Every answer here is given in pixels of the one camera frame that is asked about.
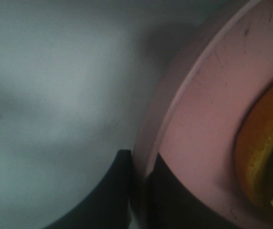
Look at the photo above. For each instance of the pink round plate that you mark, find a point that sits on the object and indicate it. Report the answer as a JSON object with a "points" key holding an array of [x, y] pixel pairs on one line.
{"points": [[198, 108]]}

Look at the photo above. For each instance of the toy burger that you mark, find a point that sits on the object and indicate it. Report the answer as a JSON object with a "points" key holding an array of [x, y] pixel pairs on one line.
{"points": [[253, 149]]}

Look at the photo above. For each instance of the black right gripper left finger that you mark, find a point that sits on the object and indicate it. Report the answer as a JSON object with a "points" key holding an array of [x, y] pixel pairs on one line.
{"points": [[106, 207]]}

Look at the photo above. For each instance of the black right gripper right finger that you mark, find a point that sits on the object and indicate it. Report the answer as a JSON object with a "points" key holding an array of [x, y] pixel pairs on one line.
{"points": [[171, 206]]}

